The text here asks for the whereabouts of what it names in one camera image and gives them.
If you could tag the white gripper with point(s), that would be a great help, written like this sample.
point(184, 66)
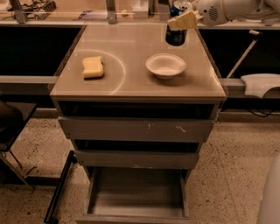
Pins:
point(210, 13)

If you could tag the dark pepsi can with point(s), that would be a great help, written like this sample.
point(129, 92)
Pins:
point(177, 38)

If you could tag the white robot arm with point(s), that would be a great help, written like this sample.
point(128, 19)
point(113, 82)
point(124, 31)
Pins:
point(248, 9)

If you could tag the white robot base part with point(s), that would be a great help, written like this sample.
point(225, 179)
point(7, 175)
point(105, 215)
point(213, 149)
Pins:
point(259, 84)

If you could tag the grey drawer cabinet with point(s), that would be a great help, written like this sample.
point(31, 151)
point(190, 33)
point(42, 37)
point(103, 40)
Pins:
point(128, 89)

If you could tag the grey top drawer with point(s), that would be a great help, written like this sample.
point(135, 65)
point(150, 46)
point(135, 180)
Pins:
point(136, 129)

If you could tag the grey middle drawer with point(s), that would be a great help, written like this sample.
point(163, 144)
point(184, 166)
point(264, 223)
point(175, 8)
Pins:
point(137, 159)

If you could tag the grey open bottom drawer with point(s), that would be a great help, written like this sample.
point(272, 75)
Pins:
point(136, 196)

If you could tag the white paper bowl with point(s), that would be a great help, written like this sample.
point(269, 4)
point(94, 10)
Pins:
point(165, 66)

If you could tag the yellow sponge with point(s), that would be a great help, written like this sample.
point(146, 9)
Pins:
point(92, 67)

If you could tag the black chair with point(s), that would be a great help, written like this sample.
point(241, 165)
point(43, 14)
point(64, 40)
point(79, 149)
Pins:
point(13, 118)

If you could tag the black floor bar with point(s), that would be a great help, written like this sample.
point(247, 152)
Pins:
point(50, 214)

